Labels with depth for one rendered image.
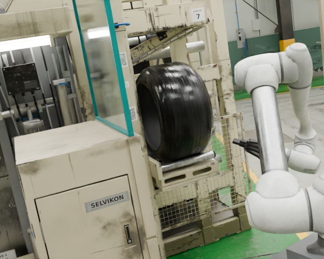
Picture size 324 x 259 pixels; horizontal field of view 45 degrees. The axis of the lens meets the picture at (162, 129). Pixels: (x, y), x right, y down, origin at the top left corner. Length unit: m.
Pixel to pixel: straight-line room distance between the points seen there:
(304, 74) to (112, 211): 0.97
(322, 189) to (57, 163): 0.88
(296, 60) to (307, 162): 0.58
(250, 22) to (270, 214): 10.53
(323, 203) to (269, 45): 10.53
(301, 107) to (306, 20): 10.48
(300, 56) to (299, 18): 10.51
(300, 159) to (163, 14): 1.16
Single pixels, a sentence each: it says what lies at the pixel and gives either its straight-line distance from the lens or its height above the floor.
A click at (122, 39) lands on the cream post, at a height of 1.61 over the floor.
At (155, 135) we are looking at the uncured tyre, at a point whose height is 1.01.
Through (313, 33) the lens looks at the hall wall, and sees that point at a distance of 12.30.
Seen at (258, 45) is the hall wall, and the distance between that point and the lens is 11.77.
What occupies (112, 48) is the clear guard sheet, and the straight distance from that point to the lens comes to 1.28.
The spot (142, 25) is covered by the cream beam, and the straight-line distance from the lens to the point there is 2.42.
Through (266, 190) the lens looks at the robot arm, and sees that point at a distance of 1.47.
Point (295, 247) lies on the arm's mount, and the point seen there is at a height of 0.74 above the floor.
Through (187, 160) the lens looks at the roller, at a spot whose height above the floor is 0.91.
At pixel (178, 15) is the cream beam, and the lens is 2.51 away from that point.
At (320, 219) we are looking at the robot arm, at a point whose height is 0.89.
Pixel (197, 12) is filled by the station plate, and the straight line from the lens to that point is 2.56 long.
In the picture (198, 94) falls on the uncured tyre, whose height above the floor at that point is 1.27.
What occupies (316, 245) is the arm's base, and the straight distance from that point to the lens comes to 1.58.
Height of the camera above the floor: 1.54
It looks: 12 degrees down
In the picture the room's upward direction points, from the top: 9 degrees counter-clockwise
